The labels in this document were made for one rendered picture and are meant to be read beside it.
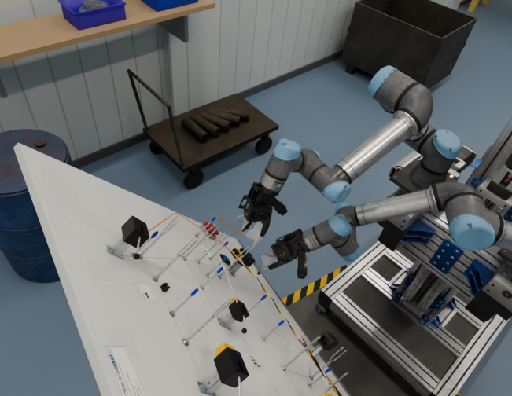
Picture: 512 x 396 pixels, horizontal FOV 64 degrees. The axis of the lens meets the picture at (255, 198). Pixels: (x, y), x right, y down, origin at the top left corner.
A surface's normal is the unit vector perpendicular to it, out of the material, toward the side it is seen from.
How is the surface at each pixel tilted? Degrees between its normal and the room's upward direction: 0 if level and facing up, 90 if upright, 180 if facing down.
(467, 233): 89
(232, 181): 0
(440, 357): 0
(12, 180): 0
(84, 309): 50
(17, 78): 90
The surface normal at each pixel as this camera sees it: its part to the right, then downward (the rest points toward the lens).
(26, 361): 0.09, -0.68
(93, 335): 0.71, -0.69
